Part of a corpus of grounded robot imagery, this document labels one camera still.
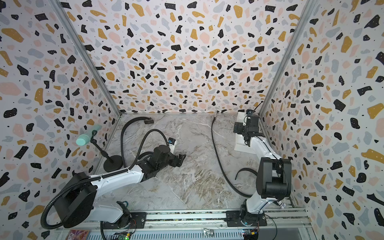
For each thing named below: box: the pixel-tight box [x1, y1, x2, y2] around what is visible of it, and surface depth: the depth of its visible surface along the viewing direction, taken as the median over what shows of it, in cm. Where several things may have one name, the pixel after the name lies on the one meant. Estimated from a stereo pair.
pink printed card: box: [65, 229, 90, 240], surface depth 70 cm
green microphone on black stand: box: [76, 125, 123, 173], surface depth 92 cm
